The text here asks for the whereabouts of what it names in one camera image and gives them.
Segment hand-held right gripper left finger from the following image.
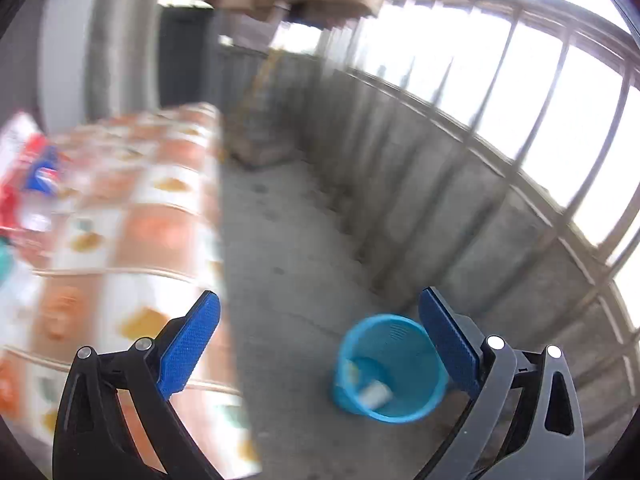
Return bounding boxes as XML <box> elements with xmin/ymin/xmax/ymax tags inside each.
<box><xmin>52</xmin><ymin>290</ymin><xmax>223</xmax><ymax>480</ymax></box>

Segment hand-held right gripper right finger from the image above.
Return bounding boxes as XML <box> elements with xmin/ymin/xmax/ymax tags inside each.
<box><xmin>415</xmin><ymin>287</ymin><xmax>586</xmax><ymax>480</ymax></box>

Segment blue mesh waste basket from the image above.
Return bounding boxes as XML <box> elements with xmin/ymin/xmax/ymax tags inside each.
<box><xmin>330</xmin><ymin>314</ymin><xmax>451</xmax><ymax>423</ymax></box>

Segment white wrapper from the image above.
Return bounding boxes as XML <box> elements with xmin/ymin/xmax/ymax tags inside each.
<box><xmin>359</xmin><ymin>380</ymin><xmax>395</xmax><ymax>409</ymax></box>

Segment teal packet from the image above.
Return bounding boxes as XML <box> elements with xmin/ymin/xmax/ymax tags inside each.
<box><xmin>0</xmin><ymin>239</ymin><xmax>17</xmax><ymax>283</ymax></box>

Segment clear plastic bottle blue label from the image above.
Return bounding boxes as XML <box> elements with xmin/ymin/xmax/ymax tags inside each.
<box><xmin>20</xmin><ymin>147</ymin><xmax>66</xmax><ymax>233</ymax></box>

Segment red and white snack bag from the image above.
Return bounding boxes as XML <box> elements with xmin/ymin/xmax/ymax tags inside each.
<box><xmin>0</xmin><ymin>112</ymin><xmax>51</xmax><ymax>233</ymax></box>

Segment leaf and coffee print tablecloth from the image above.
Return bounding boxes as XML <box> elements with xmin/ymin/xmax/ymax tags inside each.
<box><xmin>0</xmin><ymin>102</ymin><xmax>263</xmax><ymax>478</ymax></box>

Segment metal dustpan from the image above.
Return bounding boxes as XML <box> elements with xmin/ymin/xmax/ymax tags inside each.
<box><xmin>229</xmin><ymin>122</ymin><xmax>297</xmax><ymax>172</ymax></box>

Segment metal balcony railing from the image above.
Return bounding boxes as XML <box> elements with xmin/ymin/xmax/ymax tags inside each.
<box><xmin>315</xmin><ymin>0</ymin><xmax>640</xmax><ymax>411</ymax></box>

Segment dark grey metal cabinet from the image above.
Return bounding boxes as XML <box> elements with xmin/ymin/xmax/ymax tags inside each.
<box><xmin>157</xmin><ymin>4</ymin><xmax>222</xmax><ymax>111</ymax></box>

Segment yellow broom handle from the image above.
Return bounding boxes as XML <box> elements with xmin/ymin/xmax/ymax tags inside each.
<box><xmin>234</xmin><ymin>54</ymin><xmax>275</xmax><ymax>128</ymax></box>

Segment silver ribbed duct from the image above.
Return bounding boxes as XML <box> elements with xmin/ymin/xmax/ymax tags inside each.
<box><xmin>89</xmin><ymin>0</ymin><xmax>167</xmax><ymax>122</ymax></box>

